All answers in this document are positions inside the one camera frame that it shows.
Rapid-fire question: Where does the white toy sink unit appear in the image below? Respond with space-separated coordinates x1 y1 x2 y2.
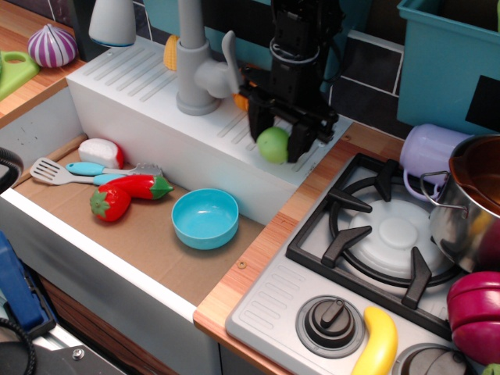
1 38 330 374

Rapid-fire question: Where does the red toy strawberry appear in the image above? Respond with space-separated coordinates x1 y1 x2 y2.
90 184 131 222

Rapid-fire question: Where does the magenta toy fruit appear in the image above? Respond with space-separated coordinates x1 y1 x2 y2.
447 271 499 366

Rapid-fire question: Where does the yellow toy corn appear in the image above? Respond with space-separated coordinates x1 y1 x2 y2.
163 35 179 71

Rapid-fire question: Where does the red white toy radish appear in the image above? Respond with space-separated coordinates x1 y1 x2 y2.
78 138 124 169

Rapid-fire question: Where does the purple striped toy onion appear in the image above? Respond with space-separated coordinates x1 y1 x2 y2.
27 24 78 68

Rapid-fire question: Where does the orange toy pumpkin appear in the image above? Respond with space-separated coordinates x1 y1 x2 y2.
232 64 258 112

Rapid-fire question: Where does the grey slotted toy spatula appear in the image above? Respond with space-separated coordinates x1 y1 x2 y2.
30 157 123 186

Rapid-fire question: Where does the white grey lamp shade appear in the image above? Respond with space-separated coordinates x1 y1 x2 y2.
89 0 136 47

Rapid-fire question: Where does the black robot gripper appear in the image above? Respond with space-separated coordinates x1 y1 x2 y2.
244 54 338 163

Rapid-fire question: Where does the steel cooking pot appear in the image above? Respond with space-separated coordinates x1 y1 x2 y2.
427 134 499 273

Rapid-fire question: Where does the black stove burner grate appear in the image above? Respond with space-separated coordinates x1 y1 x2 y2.
286 154 462 340

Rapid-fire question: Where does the grey toy stove top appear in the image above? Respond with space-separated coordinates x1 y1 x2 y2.
226 156 485 374

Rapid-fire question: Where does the grey toy faucet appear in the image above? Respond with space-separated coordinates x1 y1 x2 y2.
177 1 241 116

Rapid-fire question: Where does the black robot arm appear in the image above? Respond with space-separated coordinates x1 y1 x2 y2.
240 1 345 163

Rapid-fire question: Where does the blue clamp tool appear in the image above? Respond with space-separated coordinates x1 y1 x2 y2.
1 232 56 338

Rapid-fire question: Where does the yellow toy banana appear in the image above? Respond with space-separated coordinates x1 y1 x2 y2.
352 306 398 375

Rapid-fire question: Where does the grey stove knob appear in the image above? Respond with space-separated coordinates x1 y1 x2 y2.
391 344 477 375
295 295 365 359

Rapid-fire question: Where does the small green toy piece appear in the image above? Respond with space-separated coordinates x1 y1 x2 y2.
481 363 500 375

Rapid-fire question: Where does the green plastic cutting board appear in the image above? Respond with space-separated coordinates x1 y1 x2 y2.
1 51 40 100

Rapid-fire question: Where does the brown cardboard sheet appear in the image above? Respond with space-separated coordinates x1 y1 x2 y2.
15 173 263 305

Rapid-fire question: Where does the teal plastic bin right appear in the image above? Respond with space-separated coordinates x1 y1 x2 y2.
397 1 499 134

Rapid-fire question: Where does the black cable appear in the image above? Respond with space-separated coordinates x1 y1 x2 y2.
0 316 37 375

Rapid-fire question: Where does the light blue plastic bowl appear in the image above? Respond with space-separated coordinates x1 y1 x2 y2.
171 188 239 250

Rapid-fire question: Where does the lilac plastic cup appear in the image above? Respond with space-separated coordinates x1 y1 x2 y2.
399 123 471 201

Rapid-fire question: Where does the red toy chili pepper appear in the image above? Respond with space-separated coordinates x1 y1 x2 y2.
98 174 174 200

